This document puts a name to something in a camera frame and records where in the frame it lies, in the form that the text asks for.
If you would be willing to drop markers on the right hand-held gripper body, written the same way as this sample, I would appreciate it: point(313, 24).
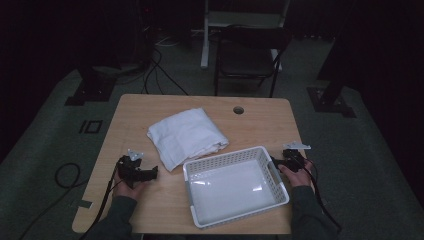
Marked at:
point(293, 156)

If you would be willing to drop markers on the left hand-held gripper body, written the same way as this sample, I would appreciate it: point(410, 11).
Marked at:
point(130, 168)

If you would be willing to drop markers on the white cloth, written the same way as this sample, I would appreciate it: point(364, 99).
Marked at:
point(186, 136)

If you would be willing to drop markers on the white perforated plastic basket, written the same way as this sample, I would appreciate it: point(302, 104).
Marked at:
point(233, 191)

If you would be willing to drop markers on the person's left hand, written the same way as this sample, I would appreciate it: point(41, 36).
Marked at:
point(128, 190)

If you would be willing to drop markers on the person's right hand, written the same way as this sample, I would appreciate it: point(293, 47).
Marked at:
point(300, 178)

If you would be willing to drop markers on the grey floor tape piece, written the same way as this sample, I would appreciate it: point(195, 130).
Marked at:
point(86, 204)

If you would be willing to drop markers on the black stand base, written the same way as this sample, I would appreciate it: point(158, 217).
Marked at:
point(91, 90)
point(328, 101)

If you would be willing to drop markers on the black folding chair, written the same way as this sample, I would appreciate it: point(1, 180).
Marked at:
point(246, 60)

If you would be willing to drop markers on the white metal stand frame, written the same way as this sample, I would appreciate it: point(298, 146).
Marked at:
point(205, 40)

